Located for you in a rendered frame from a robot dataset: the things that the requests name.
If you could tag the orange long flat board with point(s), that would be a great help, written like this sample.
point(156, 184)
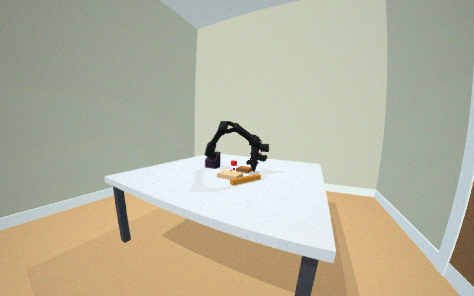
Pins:
point(246, 179)

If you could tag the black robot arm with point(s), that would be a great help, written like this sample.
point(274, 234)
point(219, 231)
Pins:
point(254, 140)

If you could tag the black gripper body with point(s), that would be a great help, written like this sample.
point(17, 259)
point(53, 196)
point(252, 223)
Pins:
point(253, 159)

